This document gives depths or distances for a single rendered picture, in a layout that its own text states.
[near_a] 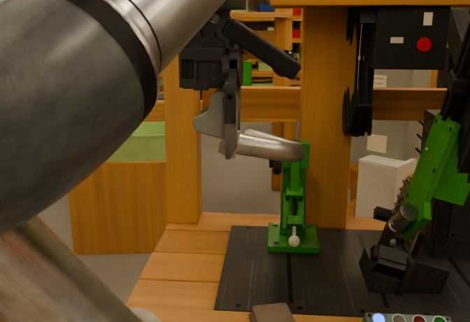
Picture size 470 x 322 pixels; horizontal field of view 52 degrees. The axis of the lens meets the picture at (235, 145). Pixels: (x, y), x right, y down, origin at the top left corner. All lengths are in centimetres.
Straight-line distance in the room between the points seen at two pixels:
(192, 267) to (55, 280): 82
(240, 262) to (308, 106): 46
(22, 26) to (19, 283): 22
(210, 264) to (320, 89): 55
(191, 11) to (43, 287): 24
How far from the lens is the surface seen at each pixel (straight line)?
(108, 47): 24
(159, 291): 114
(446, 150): 103
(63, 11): 24
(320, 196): 141
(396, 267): 110
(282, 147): 71
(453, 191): 108
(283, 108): 143
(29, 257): 40
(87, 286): 45
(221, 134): 65
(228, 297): 107
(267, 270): 117
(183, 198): 144
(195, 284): 115
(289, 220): 121
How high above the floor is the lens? 146
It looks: 14 degrees down
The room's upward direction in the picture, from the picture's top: straight up
